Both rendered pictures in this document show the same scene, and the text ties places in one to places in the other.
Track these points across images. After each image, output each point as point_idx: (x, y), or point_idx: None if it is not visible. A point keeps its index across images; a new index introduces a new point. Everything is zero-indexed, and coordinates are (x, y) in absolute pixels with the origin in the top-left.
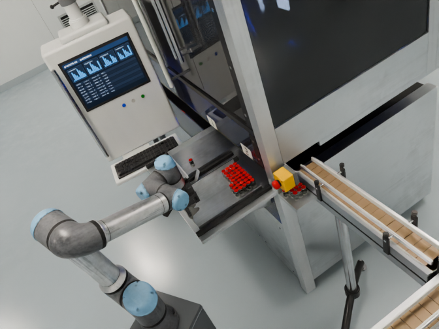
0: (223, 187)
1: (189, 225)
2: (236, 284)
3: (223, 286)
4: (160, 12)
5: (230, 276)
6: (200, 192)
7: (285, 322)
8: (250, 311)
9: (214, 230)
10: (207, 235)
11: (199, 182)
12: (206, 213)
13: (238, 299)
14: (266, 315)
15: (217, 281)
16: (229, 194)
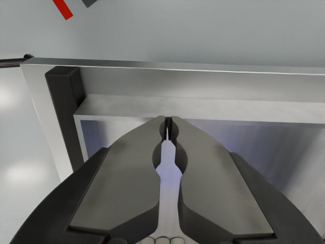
0: None
1: (184, 66)
2: (202, 36)
3: (213, 19)
4: None
5: (217, 37)
6: (286, 190)
7: (124, 51)
8: (160, 27)
9: (61, 141)
10: (44, 104)
11: (322, 219)
12: (170, 160)
13: (184, 25)
14: (143, 40)
15: (226, 17)
16: (177, 231)
